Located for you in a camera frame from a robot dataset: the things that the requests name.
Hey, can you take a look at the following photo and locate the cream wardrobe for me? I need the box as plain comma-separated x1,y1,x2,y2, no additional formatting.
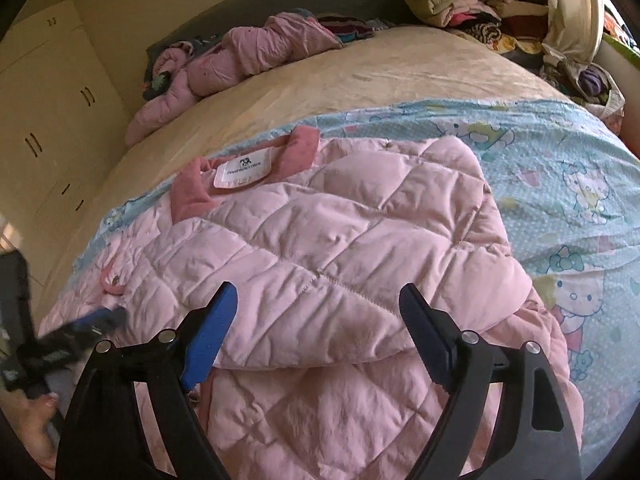
0,0,132,281

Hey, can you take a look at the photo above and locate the blue cartoon printed blanket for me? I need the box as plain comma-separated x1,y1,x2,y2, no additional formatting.
70,99,640,461

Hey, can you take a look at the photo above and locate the pile of folded clothes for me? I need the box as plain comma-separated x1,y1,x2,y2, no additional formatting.
404,0,552,44

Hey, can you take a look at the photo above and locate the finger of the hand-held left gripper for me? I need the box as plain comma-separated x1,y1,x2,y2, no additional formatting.
36,304,129,367

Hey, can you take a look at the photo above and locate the pink crumpled duvet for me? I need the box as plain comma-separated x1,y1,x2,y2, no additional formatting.
124,12,347,149

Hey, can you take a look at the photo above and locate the grey padded headboard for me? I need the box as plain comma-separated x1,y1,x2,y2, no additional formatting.
145,0,417,61

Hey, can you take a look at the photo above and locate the person's left hand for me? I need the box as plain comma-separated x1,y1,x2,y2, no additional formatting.
14,392,64,472

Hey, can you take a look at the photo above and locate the colourful printed cloth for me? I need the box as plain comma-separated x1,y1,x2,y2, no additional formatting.
600,4,640,63

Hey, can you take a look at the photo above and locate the dark striped cloth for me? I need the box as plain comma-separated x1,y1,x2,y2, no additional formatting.
317,14,397,44

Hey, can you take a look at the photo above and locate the beige bed sheet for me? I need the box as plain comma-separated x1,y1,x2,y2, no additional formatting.
37,24,587,311

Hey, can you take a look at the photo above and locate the pink quilted jacket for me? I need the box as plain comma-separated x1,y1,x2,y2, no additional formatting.
37,126,584,480

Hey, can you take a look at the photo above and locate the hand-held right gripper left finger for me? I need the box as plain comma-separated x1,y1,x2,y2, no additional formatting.
55,281,238,480

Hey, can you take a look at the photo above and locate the cream curtain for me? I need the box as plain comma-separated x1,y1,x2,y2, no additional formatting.
539,0,609,63

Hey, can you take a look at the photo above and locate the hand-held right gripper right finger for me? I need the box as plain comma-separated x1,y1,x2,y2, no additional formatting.
398,282,584,480

